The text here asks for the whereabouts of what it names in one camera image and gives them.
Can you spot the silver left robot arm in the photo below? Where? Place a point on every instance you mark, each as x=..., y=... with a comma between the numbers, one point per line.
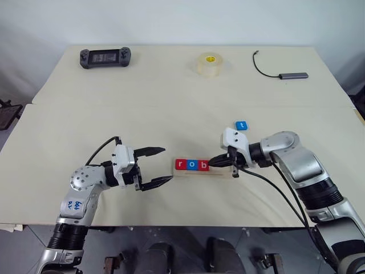
x=82, y=179

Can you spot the red letter block r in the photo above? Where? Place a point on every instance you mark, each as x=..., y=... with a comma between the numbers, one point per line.
x=180, y=164

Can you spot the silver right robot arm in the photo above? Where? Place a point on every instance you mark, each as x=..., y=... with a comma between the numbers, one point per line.
x=302, y=165

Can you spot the clear tape roll yellow core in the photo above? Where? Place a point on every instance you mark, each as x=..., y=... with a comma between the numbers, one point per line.
x=209, y=65

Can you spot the dark rounded shape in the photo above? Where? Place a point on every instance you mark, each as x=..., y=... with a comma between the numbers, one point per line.
x=158, y=259
x=223, y=257

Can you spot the dark object beside table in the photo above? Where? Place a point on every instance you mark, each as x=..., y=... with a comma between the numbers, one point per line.
x=357, y=100

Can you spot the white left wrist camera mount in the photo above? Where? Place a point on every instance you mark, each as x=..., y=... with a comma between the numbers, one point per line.
x=122, y=160

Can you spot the black chair frame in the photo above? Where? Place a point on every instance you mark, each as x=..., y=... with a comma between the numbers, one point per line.
x=8, y=114

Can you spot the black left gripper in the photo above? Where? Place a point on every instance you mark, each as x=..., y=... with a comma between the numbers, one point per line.
x=138, y=174

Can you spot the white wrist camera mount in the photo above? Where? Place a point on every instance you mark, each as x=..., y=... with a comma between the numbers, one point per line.
x=122, y=160
x=236, y=140

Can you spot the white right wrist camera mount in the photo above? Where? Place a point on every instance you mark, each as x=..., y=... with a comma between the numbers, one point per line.
x=236, y=140

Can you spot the black handheld game controller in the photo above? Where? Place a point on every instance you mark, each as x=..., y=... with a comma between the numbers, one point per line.
x=105, y=58

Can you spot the wooden letter tray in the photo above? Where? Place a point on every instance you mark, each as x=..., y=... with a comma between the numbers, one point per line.
x=199, y=173

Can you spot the red letter block b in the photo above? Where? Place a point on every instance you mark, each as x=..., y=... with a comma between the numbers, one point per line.
x=203, y=165

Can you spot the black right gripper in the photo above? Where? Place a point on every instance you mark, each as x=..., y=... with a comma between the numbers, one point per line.
x=236, y=160

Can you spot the rusty metal bracket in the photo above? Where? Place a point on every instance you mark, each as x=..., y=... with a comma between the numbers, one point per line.
x=269, y=264
x=112, y=265

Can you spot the blue letter block o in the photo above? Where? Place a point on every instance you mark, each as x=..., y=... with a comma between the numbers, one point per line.
x=192, y=165

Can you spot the blue letter block t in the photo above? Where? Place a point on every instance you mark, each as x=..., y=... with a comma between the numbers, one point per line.
x=242, y=125

